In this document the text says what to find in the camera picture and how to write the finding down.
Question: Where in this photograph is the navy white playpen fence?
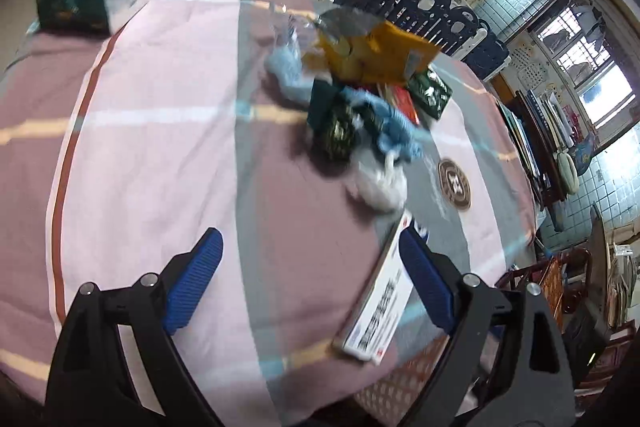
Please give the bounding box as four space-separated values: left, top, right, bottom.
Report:
312 0 512 81

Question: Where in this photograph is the grey round cushion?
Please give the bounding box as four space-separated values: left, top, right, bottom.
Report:
556 149 582 196

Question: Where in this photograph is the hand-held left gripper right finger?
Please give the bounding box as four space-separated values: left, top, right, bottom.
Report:
399 226 577 427

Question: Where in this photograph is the clear plastic wrapper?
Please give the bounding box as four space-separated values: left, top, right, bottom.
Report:
272 2 383 38

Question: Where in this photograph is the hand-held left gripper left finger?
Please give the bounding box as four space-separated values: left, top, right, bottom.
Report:
44 227 223 427

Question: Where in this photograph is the yellow snack bag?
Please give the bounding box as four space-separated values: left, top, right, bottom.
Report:
305 19 443 88

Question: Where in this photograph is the row of wall charts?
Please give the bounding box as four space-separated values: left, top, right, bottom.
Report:
509 34 568 108

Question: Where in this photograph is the white medicine box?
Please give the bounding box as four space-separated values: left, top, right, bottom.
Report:
332 209 432 365

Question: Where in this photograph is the checked tablecloth table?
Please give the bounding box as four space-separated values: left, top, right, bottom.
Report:
0 0 540 427

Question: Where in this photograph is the white plastic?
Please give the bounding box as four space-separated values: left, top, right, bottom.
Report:
347 151 408 214

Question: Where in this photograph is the barred window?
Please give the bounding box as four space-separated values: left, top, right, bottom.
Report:
535 0 640 145

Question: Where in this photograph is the blue chair cushion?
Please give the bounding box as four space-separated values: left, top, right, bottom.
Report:
572 132 598 170

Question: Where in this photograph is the blue face mask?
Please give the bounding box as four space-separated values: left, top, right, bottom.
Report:
345 87 427 165

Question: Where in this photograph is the dark green patterned packet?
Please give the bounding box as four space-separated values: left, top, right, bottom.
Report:
307 79 363 160

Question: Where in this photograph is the light blue plastic bag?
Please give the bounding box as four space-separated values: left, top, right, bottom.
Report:
265 44 321 108

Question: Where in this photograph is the dark green snack bag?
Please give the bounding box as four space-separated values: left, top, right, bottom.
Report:
407 67 453 120

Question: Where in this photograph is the red snack wrapper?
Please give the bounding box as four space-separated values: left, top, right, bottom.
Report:
379 83 421 128

